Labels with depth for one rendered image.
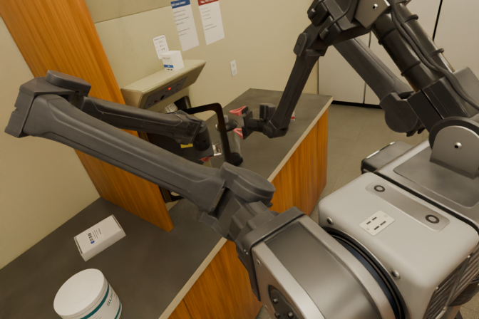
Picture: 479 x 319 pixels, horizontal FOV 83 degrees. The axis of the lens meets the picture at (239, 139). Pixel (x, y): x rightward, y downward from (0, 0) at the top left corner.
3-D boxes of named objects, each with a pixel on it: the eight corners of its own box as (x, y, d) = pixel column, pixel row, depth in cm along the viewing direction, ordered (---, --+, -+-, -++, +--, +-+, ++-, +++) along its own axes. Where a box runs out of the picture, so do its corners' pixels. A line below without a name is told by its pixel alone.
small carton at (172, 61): (165, 70, 99) (160, 54, 96) (174, 66, 103) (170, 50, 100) (174, 71, 97) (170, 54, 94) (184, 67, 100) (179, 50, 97)
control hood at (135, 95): (129, 115, 94) (118, 88, 89) (190, 82, 116) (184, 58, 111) (151, 120, 88) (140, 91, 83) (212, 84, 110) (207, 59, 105)
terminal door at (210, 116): (167, 201, 116) (136, 119, 96) (237, 184, 119) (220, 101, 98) (167, 203, 116) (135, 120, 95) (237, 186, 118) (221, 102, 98)
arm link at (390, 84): (315, 1, 78) (339, 4, 83) (293, 41, 88) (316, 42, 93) (427, 118, 57) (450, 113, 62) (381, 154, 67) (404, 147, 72)
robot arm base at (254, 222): (259, 303, 37) (247, 246, 30) (230, 260, 43) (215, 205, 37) (307, 268, 40) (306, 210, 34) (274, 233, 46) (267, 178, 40)
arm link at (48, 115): (-31, 131, 38) (-9, 65, 37) (35, 119, 52) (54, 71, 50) (251, 250, 44) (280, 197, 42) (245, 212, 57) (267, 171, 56)
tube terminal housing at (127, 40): (131, 195, 131) (52, 27, 92) (177, 158, 153) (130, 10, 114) (167, 211, 118) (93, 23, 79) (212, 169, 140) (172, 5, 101)
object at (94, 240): (78, 243, 110) (73, 237, 108) (116, 220, 118) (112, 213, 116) (85, 261, 102) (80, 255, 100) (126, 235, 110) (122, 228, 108)
